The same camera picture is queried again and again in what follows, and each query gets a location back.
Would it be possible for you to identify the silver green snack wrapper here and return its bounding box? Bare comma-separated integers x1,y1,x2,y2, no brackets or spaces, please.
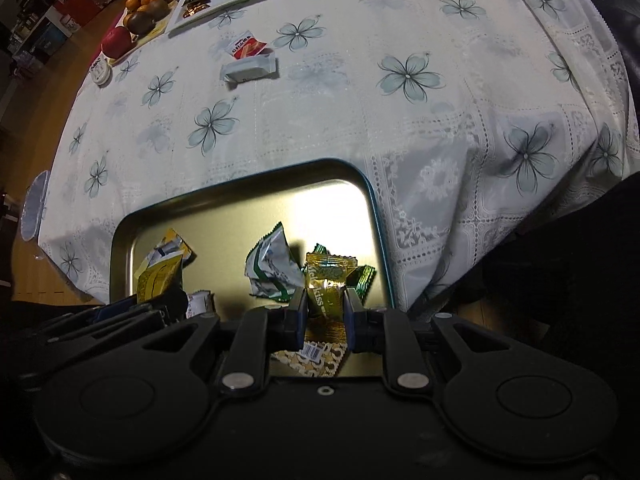
244,222,307,303

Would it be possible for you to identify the metal tray with teal rim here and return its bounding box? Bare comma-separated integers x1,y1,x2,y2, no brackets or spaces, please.
109,158,397,381

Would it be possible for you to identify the white purple snack packet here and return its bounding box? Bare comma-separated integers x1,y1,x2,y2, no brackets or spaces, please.
186,290,217,319

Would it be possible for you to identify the red and white snack packet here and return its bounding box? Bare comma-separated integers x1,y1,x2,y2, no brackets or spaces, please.
227,31,275,58

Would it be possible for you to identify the dark round fruit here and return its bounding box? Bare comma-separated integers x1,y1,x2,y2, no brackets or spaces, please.
142,0,172,22
124,10,152,36

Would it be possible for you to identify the grey round stool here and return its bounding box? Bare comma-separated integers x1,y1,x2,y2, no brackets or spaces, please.
19,170,51,246

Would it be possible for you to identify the brown patterned snack packet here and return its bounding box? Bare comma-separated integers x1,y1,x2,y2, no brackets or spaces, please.
270,317,348,378

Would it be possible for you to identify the white round jar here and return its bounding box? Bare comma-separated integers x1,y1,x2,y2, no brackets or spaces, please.
89,57,113,87

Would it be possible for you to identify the white bar snack packet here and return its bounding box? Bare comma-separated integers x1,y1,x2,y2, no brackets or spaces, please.
220,53,279,83

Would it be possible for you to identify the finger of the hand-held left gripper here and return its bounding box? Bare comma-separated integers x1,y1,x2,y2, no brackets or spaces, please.
92,287,190,323
30,310,173,348

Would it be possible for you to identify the yellow fruit board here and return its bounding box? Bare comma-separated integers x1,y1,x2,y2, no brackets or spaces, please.
106,0,192,67

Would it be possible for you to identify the dark green candy packet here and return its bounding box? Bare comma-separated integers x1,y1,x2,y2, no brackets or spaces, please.
352,264,377,306

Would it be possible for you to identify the cluttered shelf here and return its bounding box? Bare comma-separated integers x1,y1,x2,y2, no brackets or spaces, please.
0,0,123,66

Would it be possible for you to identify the yellow silver candy packet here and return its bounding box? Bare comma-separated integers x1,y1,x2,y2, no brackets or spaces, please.
150,228,197,266

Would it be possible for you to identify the green yellow candy packet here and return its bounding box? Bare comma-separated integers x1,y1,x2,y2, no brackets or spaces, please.
305,244,359,320

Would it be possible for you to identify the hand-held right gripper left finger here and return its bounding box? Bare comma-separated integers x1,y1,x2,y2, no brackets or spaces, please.
100,287,310,393

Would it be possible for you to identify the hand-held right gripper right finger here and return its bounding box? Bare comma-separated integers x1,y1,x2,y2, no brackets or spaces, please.
342,287,544,393

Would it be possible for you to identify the white floral tablecloth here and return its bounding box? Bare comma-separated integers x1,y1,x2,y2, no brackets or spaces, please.
37,0,640,311

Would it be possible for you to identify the red apple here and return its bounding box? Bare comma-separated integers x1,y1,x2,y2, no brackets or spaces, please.
101,26,135,56

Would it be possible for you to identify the white rectangular tray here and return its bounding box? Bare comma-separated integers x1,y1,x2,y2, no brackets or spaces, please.
167,0,286,38

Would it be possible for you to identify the orange yellow candy packet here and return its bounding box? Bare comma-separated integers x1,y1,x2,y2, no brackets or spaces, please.
133,255,184,304

